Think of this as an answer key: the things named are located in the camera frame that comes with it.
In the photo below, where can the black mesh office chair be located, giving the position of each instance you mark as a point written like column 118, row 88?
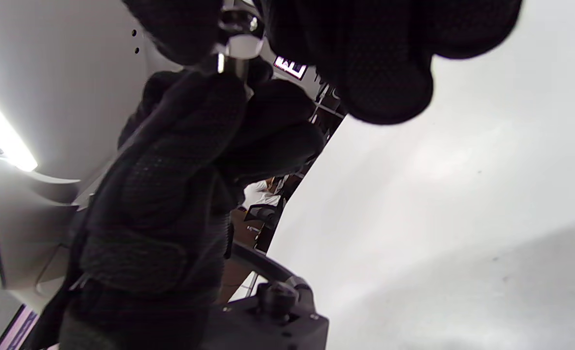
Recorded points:
column 260, row 216

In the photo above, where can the grey left hand controller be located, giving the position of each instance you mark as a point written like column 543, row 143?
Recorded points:
column 25, row 228

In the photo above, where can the pink lit monitor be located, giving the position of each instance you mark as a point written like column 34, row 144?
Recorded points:
column 289, row 67

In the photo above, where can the person's right hand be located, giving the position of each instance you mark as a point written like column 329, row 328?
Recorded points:
column 365, row 48

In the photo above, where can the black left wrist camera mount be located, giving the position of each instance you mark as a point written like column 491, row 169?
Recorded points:
column 268, row 325

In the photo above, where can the person's left hand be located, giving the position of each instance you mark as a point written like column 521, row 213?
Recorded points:
column 170, row 194

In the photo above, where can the ceiling light strip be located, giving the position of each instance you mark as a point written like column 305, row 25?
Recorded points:
column 0, row 131

